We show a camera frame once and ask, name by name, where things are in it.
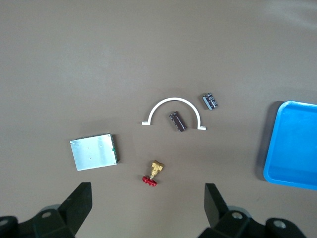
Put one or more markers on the brown table mat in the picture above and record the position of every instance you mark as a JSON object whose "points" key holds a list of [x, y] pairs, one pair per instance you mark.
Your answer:
{"points": [[99, 62]]}

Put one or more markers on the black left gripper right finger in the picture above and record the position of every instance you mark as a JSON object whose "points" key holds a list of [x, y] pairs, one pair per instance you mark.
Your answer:
{"points": [[215, 213]]}

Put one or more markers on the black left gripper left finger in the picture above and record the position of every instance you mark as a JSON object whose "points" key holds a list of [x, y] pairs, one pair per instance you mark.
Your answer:
{"points": [[79, 205]]}

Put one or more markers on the dark brown cylindrical capacitor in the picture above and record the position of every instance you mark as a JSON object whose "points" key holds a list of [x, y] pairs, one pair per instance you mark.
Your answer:
{"points": [[177, 122], [210, 101]]}

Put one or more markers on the white half-round pipe clamp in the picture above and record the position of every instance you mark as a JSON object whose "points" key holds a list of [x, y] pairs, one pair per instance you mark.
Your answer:
{"points": [[177, 99]]}

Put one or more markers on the blue plastic tray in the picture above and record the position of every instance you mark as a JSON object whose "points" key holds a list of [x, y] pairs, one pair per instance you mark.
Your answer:
{"points": [[294, 143]]}

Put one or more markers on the grey metal electronics module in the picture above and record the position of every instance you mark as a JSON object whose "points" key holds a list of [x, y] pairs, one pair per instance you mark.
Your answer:
{"points": [[94, 151]]}

